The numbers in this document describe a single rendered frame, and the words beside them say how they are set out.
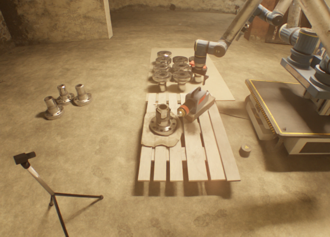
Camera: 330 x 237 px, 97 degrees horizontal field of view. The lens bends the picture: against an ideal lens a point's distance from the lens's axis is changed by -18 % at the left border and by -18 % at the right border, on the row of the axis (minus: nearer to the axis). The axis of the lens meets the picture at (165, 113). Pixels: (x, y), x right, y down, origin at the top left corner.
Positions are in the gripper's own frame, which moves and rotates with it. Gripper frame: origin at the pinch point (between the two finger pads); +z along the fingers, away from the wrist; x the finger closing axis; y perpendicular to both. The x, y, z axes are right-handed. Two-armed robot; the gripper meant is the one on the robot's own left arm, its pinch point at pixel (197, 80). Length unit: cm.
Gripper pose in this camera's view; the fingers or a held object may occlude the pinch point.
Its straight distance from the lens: 170.7
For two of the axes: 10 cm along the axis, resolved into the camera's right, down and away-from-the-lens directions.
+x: 8.0, 3.8, -4.7
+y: -6.0, 5.1, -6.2
